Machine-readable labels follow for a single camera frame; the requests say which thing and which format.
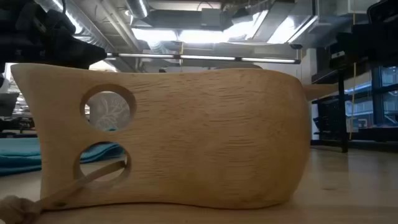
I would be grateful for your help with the grey floral mug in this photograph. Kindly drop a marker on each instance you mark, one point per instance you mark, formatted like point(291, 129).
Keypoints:
point(109, 112)

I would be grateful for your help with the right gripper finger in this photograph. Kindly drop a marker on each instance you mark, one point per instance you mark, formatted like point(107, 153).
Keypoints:
point(342, 60)

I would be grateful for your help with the black table frame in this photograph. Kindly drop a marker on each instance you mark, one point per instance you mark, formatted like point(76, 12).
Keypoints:
point(373, 146)

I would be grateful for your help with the dark window frame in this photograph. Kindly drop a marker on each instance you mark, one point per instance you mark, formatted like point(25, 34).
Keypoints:
point(377, 93)

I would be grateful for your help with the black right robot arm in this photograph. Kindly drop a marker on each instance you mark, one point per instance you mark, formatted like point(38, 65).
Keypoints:
point(384, 11)

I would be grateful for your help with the silver ventilation duct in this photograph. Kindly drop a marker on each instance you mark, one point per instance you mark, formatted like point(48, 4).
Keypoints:
point(138, 7)

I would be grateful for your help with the wooden kuksa cup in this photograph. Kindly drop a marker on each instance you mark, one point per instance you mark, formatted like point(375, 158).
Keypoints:
point(202, 140)

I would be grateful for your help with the teal folded cloth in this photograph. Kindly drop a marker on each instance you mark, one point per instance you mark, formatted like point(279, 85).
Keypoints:
point(18, 155)

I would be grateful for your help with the wooden shelf black metal frame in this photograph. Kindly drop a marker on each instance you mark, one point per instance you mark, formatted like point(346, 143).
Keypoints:
point(320, 91)

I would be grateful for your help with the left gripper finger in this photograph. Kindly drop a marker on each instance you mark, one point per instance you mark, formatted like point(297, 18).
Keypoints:
point(90, 54)

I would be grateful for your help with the black mesh crate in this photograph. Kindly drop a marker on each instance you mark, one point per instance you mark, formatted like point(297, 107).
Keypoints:
point(329, 118)

